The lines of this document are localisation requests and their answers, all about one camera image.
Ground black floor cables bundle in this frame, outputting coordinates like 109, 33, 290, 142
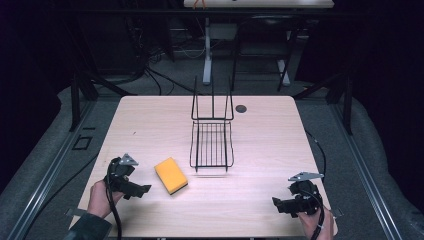
123, 13, 208, 98

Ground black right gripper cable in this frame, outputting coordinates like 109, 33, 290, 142
301, 188, 327, 240

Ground person's left hand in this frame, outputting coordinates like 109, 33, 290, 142
86, 179, 126, 220

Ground yellow sponge with dark base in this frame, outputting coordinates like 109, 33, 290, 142
153, 156, 189, 196

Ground person's right hand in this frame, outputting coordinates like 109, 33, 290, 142
297, 207, 339, 240

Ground black wire rack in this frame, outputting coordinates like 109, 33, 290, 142
189, 75, 235, 173

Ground black metal stand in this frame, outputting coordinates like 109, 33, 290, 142
68, 71, 138, 133
293, 68, 354, 136

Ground white table leg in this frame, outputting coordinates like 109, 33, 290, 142
202, 17, 213, 86
277, 31, 292, 86

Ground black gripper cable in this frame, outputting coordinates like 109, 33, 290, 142
104, 159, 123, 240
301, 188, 327, 240

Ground black metal chair frame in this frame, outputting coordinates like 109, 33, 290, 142
230, 13, 301, 93

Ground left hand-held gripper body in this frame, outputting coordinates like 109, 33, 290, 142
105, 153, 140, 194

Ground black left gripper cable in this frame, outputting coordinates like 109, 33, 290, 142
104, 159, 123, 240

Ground black cable beside table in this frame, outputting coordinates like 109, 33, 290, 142
305, 130, 328, 183

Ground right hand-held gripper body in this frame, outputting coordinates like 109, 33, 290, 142
287, 171, 325, 217

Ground aluminium floor rail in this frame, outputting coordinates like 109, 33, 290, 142
328, 101, 404, 240
6, 99, 98, 240

